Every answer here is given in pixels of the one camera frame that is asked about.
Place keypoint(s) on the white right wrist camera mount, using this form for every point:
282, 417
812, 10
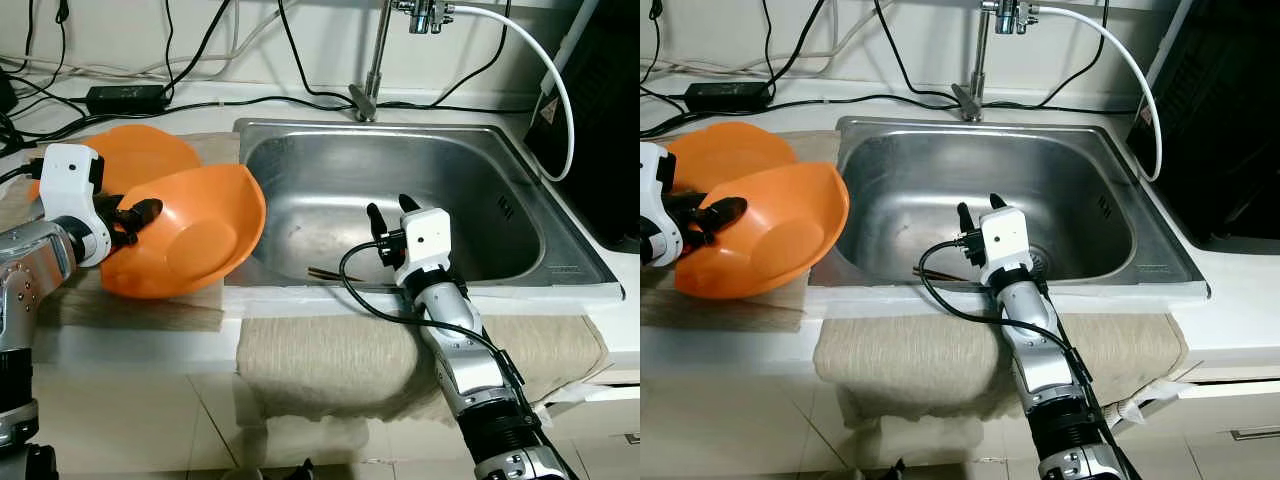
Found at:
425, 240
1008, 240

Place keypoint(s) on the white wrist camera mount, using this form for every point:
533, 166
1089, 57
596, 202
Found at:
425, 240
655, 175
70, 175
1008, 240

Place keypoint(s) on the orange plastic bowl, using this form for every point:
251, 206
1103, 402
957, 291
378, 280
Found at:
200, 240
790, 240

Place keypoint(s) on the dark brown chopstick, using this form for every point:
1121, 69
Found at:
325, 271
930, 272

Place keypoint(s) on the metal faucet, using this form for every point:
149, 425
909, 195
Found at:
375, 55
980, 55

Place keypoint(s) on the black power adapter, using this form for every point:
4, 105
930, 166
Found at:
125, 99
728, 97

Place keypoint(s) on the black kitchen appliance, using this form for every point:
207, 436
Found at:
1220, 130
600, 130

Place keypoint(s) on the dark robot foot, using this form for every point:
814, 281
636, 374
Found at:
300, 470
895, 470

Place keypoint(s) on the stainless steel sink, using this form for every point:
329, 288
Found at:
920, 190
330, 190

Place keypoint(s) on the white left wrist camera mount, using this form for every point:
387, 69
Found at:
655, 175
70, 175

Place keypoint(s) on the cream drawer front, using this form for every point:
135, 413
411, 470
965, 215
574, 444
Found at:
1220, 460
600, 450

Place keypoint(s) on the cream cabinet door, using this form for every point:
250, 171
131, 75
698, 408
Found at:
990, 445
120, 420
720, 420
400, 445

